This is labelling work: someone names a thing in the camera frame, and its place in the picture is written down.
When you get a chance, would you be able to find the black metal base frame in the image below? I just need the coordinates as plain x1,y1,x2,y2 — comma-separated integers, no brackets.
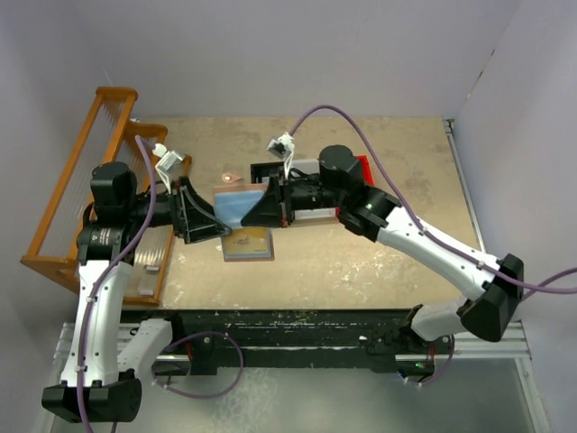
112,309,452,375

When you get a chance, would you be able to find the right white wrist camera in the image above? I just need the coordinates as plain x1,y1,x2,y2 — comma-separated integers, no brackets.
266,132,295,179

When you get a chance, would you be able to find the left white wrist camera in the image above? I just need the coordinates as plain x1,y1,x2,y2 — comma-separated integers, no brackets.
152,143,185,191

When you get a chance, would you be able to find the gold card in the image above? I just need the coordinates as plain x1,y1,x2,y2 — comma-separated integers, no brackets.
222,227,271,260

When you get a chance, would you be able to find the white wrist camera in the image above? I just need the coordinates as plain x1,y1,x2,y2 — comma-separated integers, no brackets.
152,143,185,191
266,132,295,179

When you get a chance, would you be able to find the white plastic bin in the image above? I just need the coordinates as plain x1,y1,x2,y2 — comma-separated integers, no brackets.
290,159,337,225

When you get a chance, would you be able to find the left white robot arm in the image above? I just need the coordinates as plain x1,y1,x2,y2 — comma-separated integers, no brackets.
41,162,231,430

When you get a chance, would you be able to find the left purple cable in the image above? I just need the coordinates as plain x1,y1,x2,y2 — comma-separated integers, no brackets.
74,134,161,433

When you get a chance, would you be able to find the pink leather card holder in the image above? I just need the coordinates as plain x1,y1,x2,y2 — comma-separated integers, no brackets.
211,170,276,263

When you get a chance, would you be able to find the aluminium rail frame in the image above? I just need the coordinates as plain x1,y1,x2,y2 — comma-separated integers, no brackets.
444,117,537,362

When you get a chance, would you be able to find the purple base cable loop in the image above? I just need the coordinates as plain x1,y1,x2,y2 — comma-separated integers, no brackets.
151,331,244,400

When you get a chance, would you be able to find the red plastic bin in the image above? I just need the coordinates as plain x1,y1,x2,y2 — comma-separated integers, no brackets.
355,155,374,187

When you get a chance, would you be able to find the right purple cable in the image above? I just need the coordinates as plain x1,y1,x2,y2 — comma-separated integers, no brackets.
288,105,577,295

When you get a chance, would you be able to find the black plastic bin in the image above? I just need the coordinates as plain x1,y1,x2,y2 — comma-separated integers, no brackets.
250,161,284,184

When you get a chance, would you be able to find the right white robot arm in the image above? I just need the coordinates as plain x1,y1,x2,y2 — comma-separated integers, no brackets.
241,145,524,342

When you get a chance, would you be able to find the orange wooden rack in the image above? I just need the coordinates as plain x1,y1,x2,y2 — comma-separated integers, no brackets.
21,87,174,307

